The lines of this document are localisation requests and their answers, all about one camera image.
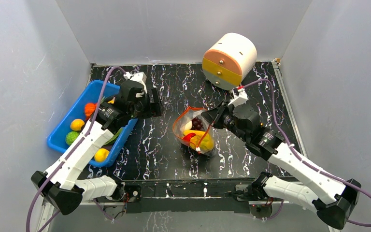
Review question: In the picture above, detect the green toy vegetable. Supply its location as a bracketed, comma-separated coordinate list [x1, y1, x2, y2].
[104, 127, 124, 145]

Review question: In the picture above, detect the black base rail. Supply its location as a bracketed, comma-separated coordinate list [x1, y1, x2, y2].
[102, 177, 285, 215]

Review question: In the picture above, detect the yellow toy banana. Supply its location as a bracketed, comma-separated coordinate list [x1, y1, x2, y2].
[183, 130, 214, 153]

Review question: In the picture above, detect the green toy fruit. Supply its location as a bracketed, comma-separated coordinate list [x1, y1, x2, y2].
[65, 131, 80, 145]

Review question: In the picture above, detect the clear zip bag orange zipper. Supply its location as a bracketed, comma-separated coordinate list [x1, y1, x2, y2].
[172, 107, 214, 155]

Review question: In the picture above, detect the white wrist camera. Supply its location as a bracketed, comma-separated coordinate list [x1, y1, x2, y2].
[123, 72, 147, 93]
[228, 86, 248, 107]

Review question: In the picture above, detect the yellow toy lemon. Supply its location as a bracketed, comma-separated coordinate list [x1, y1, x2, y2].
[70, 119, 85, 132]

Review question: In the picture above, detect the white toy garlic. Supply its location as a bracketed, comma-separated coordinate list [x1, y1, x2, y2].
[180, 120, 193, 133]

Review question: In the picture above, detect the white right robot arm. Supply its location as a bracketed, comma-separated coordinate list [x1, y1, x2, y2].
[201, 102, 361, 230]

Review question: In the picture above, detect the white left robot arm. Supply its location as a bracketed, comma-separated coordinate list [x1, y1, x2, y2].
[31, 80, 163, 215]

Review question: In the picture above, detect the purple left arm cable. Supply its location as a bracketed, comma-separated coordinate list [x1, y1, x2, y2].
[25, 66, 128, 232]

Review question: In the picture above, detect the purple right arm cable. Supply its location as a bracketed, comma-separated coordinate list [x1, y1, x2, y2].
[241, 78, 371, 228]

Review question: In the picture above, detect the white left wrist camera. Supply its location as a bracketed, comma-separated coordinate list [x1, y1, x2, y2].
[123, 72, 147, 93]

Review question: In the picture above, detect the blue plastic bin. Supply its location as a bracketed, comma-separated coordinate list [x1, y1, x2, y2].
[47, 80, 138, 168]

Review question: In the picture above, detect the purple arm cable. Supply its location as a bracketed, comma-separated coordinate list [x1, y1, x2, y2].
[241, 78, 371, 228]
[25, 66, 128, 232]

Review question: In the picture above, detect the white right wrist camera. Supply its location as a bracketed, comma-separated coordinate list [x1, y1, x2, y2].
[228, 86, 248, 107]

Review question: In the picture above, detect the yellow orange toy fruit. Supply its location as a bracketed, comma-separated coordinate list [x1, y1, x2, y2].
[94, 148, 110, 162]

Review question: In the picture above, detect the round drawer cabinet toy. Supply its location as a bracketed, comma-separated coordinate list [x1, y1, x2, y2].
[202, 32, 257, 90]

